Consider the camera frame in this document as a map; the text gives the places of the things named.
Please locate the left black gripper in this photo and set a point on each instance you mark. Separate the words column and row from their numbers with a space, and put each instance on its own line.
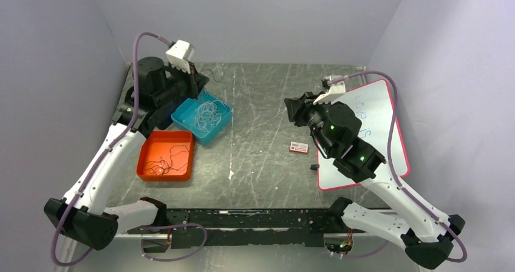
column 190, row 65

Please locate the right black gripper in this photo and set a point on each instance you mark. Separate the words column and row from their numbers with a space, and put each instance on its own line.
column 298, row 108

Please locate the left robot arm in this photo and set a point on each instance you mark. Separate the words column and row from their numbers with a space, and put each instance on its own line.
column 82, row 213

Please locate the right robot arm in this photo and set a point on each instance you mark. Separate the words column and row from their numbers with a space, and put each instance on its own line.
column 428, row 236

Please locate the teal tray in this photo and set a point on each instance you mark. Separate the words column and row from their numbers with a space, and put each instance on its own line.
column 204, row 117

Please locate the red white small box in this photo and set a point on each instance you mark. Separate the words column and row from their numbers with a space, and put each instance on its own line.
column 301, row 148

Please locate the navy blue tray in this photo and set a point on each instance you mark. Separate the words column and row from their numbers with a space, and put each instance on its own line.
column 164, row 119

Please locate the pink framed whiteboard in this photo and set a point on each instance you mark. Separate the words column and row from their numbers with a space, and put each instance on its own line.
column 372, row 104

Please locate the orange tray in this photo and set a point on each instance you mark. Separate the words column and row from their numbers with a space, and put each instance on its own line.
column 166, row 156

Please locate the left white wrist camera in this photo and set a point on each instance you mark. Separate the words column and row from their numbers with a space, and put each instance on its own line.
column 179, row 55

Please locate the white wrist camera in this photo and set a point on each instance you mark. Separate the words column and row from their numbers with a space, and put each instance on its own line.
column 179, row 55
column 333, row 86

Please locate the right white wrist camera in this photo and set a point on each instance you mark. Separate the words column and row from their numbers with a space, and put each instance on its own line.
column 333, row 86

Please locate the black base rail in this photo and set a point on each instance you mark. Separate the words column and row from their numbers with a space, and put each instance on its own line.
column 311, row 227

